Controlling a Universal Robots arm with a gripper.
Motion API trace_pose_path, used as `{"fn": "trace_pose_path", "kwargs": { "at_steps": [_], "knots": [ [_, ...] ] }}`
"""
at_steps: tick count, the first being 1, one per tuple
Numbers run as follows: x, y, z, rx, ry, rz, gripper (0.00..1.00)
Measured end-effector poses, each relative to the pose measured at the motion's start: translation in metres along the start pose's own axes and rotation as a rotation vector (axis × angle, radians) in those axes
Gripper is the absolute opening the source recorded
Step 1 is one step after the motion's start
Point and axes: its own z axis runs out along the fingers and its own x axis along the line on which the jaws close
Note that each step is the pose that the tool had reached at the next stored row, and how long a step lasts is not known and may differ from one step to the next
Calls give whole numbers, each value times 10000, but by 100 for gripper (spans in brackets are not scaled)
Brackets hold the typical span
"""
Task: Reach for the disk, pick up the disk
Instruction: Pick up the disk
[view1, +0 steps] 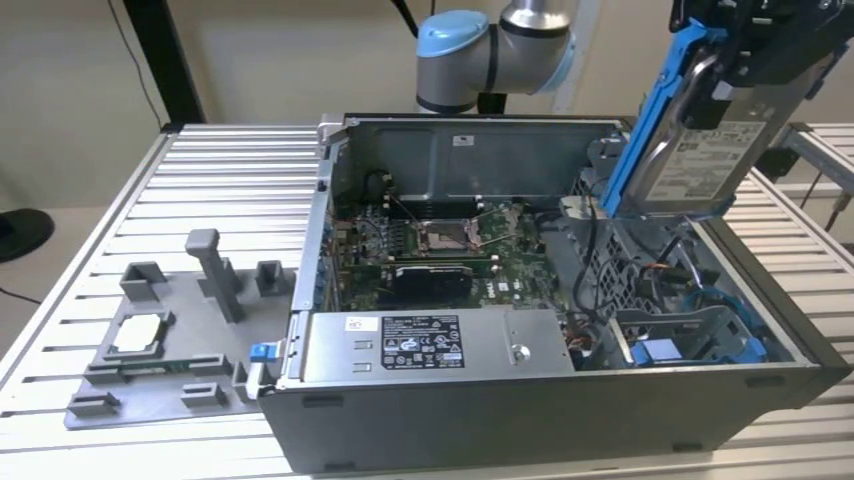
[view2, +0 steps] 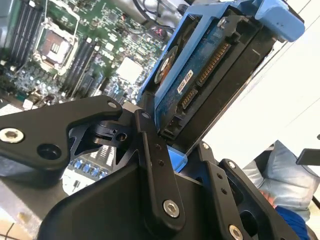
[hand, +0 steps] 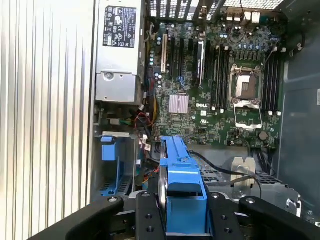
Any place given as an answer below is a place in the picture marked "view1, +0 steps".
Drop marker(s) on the hard disk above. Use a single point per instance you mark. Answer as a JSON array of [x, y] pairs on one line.
[[708, 165]]

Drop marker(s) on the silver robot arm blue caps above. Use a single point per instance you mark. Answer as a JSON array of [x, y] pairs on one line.
[[454, 70]]

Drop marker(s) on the metal slat side table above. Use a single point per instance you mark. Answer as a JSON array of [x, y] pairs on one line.
[[828, 137]]

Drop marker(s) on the white sticker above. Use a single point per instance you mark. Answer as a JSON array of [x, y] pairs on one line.
[[462, 140]]

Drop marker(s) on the grey metal drive cage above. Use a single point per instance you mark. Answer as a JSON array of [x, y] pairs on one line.
[[708, 320]]

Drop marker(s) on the green motherboard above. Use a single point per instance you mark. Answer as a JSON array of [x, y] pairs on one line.
[[514, 265]]

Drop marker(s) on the CPU socket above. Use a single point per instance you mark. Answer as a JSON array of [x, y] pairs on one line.
[[444, 237]]

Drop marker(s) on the small blue plastic carrier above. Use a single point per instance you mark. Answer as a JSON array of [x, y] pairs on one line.
[[657, 355]]

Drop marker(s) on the black graphics card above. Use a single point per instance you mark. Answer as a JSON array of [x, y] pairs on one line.
[[430, 285]]

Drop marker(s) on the silver power supply with label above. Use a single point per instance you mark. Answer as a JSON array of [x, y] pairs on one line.
[[488, 345]]

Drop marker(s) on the black open PC case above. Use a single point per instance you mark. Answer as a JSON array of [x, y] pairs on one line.
[[468, 425]]

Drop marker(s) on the black upright pole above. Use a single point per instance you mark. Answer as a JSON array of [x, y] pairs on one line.
[[165, 60]]

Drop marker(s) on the blue case latch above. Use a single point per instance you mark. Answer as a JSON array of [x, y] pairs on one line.
[[262, 351]]

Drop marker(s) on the grey parts rack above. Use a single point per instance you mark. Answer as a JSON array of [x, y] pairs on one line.
[[194, 345]]

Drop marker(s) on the silver CPU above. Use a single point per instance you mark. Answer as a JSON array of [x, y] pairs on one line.
[[137, 336]]

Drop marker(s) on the black round monitor foot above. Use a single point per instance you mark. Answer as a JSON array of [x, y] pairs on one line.
[[23, 235]]

